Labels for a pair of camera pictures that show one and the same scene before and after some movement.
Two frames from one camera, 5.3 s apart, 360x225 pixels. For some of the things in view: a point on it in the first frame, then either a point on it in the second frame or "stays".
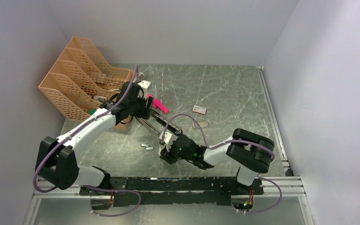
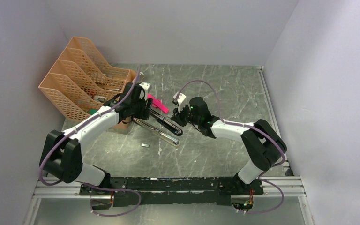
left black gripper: [145, 112] stays
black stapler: [162, 121] stays
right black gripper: [167, 155] -> [177, 117]
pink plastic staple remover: [158, 104] stays
